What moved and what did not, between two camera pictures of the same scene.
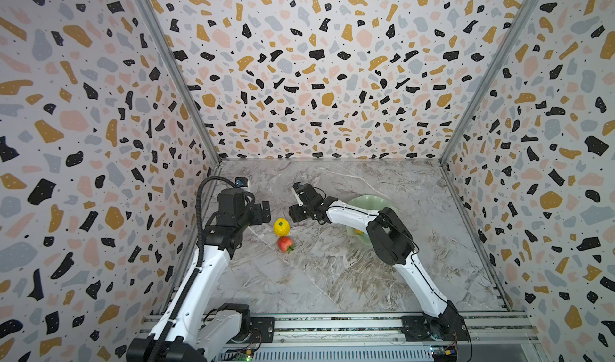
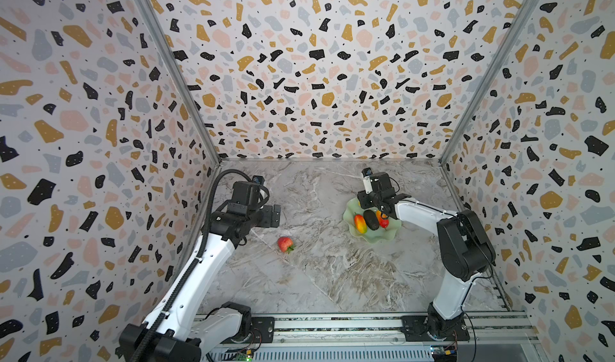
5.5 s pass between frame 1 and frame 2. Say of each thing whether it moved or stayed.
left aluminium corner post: stayed
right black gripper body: moved
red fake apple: stayed
